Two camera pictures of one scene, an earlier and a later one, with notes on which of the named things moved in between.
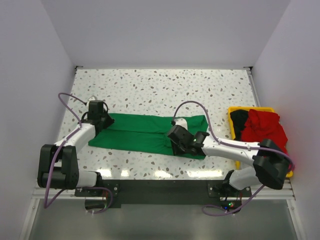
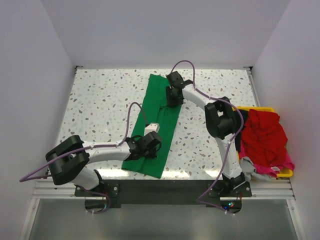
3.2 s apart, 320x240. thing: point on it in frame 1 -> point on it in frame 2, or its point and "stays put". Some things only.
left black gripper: x=110 y=120 -> x=152 y=154
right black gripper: x=176 y=150 -> x=170 y=101
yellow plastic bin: x=232 y=133 stays put
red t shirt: x=261 y=125 stays put
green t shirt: x=144 y=133 -> x=155 y=110
